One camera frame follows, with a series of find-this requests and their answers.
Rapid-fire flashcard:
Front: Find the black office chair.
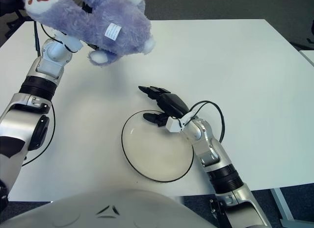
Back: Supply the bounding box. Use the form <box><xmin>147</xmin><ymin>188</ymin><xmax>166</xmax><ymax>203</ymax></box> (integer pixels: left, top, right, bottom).
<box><xmin>0</xmin><ymin>0</ymin><xmax>26</xmax><ymax>39</ymax></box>

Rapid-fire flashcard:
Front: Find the black left elbow cable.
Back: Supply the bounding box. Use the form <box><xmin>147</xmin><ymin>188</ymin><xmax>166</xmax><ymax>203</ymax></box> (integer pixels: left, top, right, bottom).
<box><xmin>21</xmin><ymin>103</ymin><xmax>57</xmax><ymax>167</ymax></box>

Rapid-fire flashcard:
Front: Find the white plate with black rim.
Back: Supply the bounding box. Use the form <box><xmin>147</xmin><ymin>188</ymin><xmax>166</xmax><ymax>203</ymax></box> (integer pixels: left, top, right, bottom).
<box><xmin>121</xmin><ymin>110</ymin><xmax>195</xmax><ymax>183</ymax></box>

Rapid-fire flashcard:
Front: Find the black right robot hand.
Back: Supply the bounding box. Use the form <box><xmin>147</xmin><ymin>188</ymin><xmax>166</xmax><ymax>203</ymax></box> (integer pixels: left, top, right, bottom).
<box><xmin>137</xmin><ymin>85</ymin><xmax>191</xmax><ymax>127</ymax></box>

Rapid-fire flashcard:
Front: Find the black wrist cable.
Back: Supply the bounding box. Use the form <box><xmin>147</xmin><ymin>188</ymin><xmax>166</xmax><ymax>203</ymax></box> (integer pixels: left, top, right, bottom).
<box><xmin>190</xmin><ymin>100</ymin><xmax>226</xmax><ymax>143</ymax></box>
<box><xmin>33</xmin><ymin>21</ymin><xmax>57</xmax><ymax>57</ymax></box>

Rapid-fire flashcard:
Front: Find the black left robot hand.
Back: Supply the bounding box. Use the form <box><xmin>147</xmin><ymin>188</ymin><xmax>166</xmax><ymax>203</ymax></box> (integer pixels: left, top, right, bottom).
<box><xmin>81</xmin><ymin>1</ymin><xmax>101</xmax><ymax>51</ymax></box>

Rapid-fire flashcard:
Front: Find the purple plush bunny doll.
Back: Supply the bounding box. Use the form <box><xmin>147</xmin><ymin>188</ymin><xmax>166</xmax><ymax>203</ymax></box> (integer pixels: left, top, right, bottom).
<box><xmin>24</xmin><ymin>0</ymin><xmax>157</xmax><ymax>67</ymax></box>

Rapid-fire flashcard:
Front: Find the black bracket under table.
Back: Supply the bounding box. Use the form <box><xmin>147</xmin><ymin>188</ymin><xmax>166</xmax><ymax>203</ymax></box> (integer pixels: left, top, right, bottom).
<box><xmin>208</xmin><ymin>195</ymin><xmax>228</xmax><ymax>222</ymax></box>

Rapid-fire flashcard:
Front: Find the white table leg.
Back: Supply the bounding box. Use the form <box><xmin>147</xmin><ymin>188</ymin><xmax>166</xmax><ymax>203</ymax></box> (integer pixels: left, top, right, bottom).
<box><xmin>270</xmin><ymin>187</ymin><xmax>295</xmax><ymax>221</ymax></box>

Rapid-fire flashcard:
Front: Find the silver robot torso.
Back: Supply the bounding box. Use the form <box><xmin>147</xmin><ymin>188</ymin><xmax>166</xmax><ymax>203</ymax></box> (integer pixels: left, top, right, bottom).
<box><xmin>0</xmin><ymin>188</ymin><xmax>217</xmax><ymax>228</ymax></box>

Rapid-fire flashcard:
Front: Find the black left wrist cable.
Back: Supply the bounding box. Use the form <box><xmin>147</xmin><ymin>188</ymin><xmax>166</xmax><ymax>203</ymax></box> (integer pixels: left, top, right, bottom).
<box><xmin>33</xmin><ymin>21</ymin><xmax>57</xmax><ymax>57</ymax></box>

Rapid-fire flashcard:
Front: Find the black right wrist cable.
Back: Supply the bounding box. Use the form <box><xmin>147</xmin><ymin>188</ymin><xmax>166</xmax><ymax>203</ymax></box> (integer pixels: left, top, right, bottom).
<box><xmin>190</xmin><ymin>100</ymin><xmax>226</xmax><ymax>143</ymax></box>

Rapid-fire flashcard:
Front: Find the white side desk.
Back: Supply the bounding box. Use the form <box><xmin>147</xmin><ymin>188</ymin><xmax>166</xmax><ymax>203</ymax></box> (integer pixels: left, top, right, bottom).
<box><xmin>299</xmin><ymin>51</ymin><xmax>314</xmax><ymax>68</ymax></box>

